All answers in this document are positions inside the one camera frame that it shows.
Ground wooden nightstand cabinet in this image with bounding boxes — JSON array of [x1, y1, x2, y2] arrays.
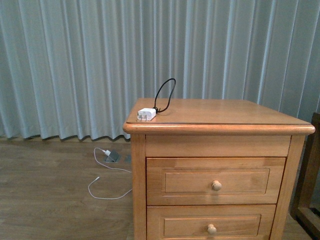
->
[[123, 98, 315, 240]]

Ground black charger cable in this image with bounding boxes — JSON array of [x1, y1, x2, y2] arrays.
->
[[153, 78, 177, 114]]

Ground white cable on floor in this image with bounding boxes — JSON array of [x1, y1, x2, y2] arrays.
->
[[87, 147, 133, 200]]

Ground white charger plug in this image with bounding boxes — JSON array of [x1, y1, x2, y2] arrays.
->
[[137, 108, 157, 121]]

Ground wooden drawer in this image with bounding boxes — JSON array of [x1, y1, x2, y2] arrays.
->
[[146, 204, 276, 240], [146, 157, 286, 206]]

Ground light grey pleated curtain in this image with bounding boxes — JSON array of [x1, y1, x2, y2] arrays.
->
[[0, 0, 320, 139]]

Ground open metal floor socket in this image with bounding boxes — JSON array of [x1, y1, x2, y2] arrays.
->
[[103, 150, 121, 163]]

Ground white wall charger on floor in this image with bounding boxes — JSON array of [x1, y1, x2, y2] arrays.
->
[[102, 150, 111, 156]]

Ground dark wooden furniture frame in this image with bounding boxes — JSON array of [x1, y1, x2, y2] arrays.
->
[[290, 112, 320, 240]]

